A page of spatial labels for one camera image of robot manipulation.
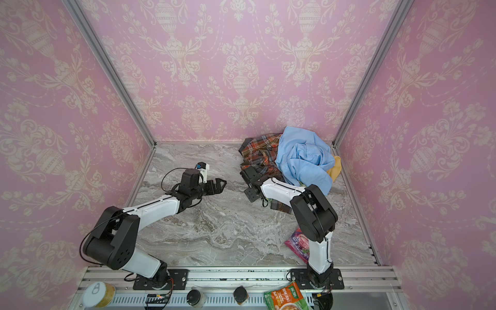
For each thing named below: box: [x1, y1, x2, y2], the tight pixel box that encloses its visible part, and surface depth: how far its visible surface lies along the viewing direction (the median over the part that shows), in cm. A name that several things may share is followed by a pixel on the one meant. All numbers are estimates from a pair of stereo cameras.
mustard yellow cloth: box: [326, 155, 342, 183], surface depth 108 cm
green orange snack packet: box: [263, 280, 311, 310], surface depth 70 cm
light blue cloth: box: [275, 125, 335, 196], surface depth 99 cm
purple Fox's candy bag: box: [284, 227, 310, 265], surface depth 81 cm
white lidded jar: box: [82, 281, 117, 309], surface depth 69 cm
